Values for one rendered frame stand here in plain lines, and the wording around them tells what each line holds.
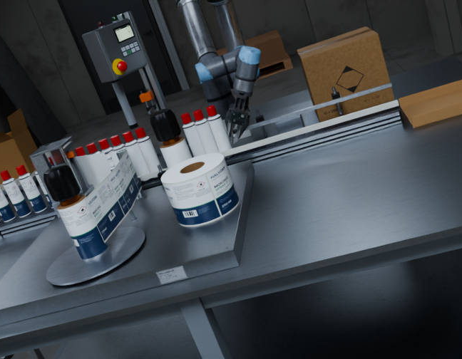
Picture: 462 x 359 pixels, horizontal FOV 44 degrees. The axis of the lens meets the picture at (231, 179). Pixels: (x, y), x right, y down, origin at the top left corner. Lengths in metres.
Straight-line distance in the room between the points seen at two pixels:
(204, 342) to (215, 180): 0.45
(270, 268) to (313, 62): 1.06
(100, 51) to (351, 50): 0.93
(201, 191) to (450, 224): 0.67
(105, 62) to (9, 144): 1.67
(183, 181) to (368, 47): 0.99
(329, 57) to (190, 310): 1.17
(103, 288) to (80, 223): 0.21
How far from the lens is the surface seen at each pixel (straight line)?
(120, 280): 1.59
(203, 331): 1.58
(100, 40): 2.19
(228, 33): 2.47
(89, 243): 1.72
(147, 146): 2.23
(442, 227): 1.42
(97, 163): 2.22
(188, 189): 1.65
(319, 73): 2.28
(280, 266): 1.44
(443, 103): 2.23
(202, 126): 2.15
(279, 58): 8.11
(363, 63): 2.30
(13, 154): 3.78
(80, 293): 1.65
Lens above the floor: 1.52
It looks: 19 degrees down
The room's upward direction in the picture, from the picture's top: 20 degrees counter-clockwise
